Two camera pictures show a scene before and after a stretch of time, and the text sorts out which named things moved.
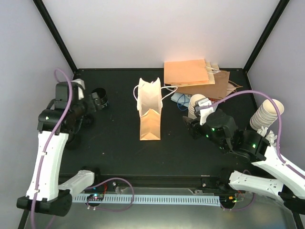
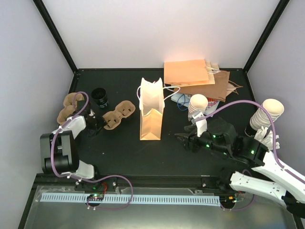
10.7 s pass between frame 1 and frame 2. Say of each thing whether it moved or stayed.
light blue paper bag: stayed
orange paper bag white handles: stayed
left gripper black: moved
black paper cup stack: stayed
